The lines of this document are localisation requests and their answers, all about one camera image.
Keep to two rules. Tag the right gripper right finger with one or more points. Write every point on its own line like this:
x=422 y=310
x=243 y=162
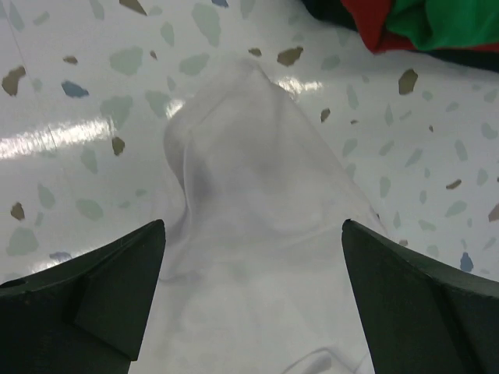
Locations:
x=420 y=315

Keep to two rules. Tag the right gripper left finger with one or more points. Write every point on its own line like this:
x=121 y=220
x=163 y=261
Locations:
x=85 y=315

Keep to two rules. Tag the white t shirt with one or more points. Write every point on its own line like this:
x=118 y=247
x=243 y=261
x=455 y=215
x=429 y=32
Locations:
x=254 y=279

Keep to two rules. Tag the black folded t shirt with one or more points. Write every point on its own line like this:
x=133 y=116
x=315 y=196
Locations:
x=335 y=13

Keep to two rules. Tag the green folded t shirt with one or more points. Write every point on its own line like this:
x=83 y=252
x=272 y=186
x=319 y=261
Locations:
x=437 y=24

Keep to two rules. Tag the red folded t shirt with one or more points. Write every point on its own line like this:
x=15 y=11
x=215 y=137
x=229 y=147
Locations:
x=370 y=17

